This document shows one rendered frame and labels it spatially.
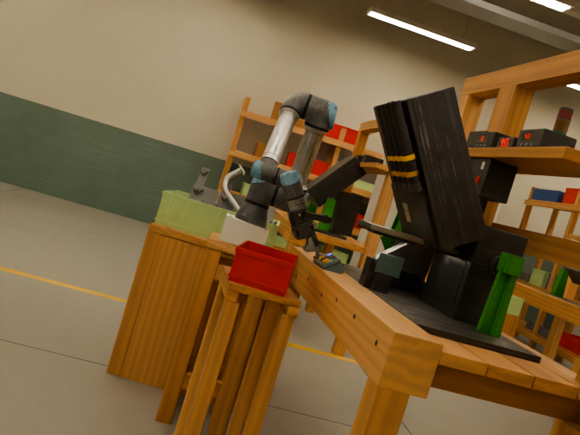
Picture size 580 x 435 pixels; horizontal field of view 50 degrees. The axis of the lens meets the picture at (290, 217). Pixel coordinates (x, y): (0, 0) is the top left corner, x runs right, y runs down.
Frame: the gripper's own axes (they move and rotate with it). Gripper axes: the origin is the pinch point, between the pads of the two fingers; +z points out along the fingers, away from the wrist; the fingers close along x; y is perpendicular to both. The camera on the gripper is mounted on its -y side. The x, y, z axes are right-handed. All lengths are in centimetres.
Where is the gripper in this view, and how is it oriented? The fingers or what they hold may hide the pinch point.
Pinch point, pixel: (318, 253)
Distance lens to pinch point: 253.8
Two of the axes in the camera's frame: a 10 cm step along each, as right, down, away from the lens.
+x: 1.7, 1.0, -9.8
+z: 3.0, 9.4, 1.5
